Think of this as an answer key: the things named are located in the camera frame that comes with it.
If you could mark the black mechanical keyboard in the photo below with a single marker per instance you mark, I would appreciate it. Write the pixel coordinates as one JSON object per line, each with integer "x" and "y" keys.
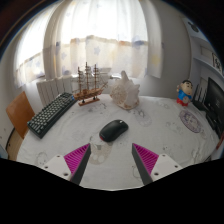
{"x": 50, "y": 115}

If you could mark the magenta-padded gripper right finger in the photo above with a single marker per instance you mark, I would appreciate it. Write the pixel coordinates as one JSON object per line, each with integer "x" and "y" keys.
{"x": 146, "y": 159}

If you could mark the wooden model sailing ship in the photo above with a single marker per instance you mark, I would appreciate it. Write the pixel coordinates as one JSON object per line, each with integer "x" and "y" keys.
{"x": 87, "y": 93}

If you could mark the white printed tablecloth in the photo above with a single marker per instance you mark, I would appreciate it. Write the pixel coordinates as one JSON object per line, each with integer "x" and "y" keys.
{"x": 156, "y": 133}

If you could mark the white radiator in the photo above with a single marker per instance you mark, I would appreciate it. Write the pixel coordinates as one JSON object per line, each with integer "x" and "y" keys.
{"x": 50, "y": 88}

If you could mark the red paper packet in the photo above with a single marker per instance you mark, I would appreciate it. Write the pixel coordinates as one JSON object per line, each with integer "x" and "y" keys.
{"x": 220, "y": 141}

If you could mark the white wall shelf unit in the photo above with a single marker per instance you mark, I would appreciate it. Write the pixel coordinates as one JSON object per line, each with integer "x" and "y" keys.
{"x": 208, "y": 50}

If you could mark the black router with antennas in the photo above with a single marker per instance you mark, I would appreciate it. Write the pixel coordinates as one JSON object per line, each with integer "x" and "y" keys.
{"x": 199, "y": 98}

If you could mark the wooden chair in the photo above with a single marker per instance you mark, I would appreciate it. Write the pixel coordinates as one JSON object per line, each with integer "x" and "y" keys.
{"x": 19, "y": 113}

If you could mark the black computer mouse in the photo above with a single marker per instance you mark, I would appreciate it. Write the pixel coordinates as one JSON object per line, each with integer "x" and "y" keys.
{"x": 112, "y": 130}

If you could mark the large white conch shell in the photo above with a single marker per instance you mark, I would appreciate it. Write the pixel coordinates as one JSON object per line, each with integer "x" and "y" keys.
{"x": 126, "y": 93}

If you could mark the black power adapter box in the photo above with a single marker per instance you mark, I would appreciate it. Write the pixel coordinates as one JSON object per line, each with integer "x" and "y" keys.
{"x": 216, "y": 125}

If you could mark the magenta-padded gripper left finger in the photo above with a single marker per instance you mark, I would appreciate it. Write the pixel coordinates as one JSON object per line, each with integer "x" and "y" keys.
{"x": 76, "y": 159}

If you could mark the cartoon boy figurine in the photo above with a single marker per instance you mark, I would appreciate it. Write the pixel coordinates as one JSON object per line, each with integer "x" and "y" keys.
{"x": 184, "y": 95}

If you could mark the white star-print curtain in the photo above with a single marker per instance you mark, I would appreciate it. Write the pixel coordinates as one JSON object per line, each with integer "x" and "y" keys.
{"x": 106, "y": 36}

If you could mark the black computer monitor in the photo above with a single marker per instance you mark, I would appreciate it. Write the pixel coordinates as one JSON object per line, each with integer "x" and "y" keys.
{"x": 215, "y": 98}

